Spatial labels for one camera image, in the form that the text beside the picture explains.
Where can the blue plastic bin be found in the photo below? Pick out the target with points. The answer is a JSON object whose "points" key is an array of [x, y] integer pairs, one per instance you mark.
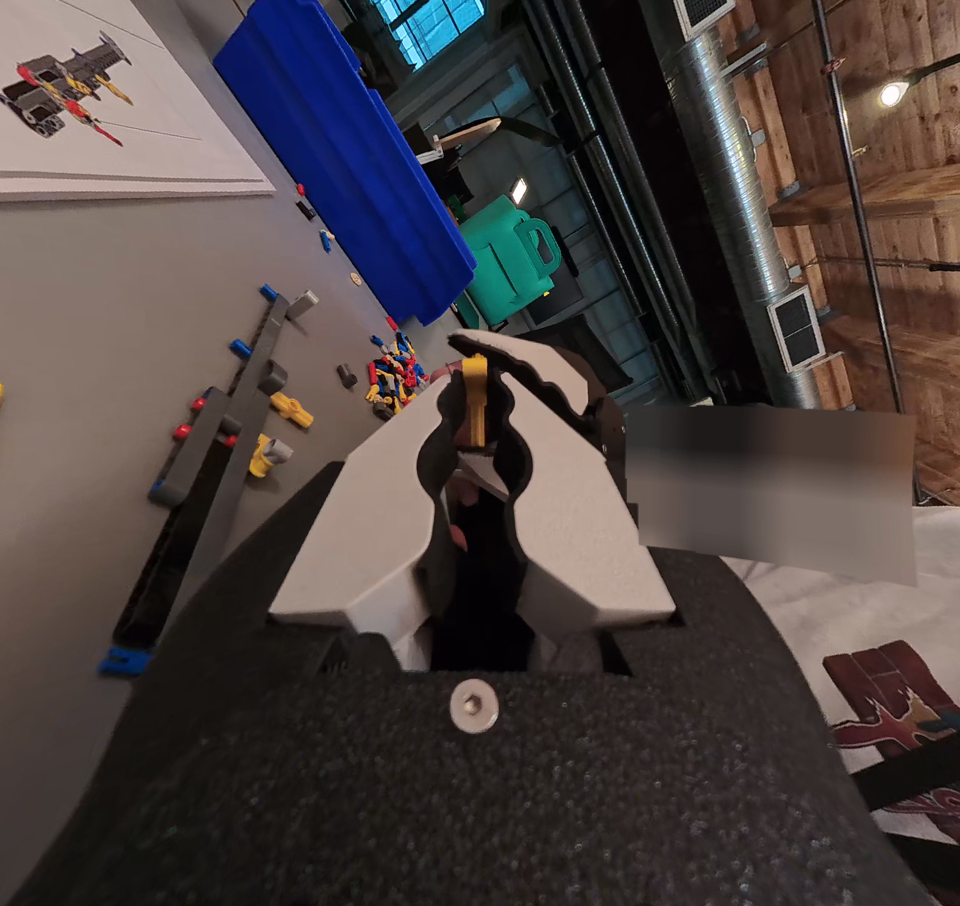
{"points": [[337, 156]]}

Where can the metal conduit pipe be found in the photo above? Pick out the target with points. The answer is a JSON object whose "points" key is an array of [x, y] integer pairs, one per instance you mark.
{"points": [[855, 171]]}

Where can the ceiling lamp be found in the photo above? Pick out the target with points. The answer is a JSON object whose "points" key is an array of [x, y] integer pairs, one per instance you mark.
{"points": [[891, 94]]}

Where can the person's white t-shirt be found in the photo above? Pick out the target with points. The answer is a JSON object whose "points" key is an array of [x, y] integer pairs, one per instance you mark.
{"points": [[825, 606]]}

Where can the grey lego beam assembly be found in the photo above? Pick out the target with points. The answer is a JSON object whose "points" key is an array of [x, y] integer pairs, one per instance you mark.
{"points": [[251, 411]]}

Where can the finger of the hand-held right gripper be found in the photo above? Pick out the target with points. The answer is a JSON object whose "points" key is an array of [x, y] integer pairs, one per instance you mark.
{"points": [[487, 475], [540, 362]]}

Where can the pile of colourful lego pins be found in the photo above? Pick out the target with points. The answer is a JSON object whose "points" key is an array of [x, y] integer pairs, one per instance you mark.
{"points": [[390, 377]]}

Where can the background white document stand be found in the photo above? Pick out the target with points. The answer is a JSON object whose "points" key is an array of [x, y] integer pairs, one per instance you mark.
{"points": [[465, 134]]}

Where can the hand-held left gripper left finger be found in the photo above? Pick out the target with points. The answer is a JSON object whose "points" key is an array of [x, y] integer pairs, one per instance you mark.
{"points": [[352, 546]]}

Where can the metal ceiling duct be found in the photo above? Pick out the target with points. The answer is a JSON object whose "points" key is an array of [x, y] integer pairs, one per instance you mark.
{"points": [[720, 171]]}

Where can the white lego instruction booklet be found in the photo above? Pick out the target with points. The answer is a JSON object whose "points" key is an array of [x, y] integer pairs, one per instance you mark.
{"points": [[112, 134]]}

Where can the teal plastic container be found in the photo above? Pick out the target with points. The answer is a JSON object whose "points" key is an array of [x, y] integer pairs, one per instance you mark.
{"points": [[510, 261]]}

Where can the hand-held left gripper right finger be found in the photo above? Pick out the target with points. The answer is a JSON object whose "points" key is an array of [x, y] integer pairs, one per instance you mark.
{"points": [[592, 546]]}

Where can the dark grey lego connector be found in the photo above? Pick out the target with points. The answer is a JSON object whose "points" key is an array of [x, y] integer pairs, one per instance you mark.
{"points": [[347, 376]]}

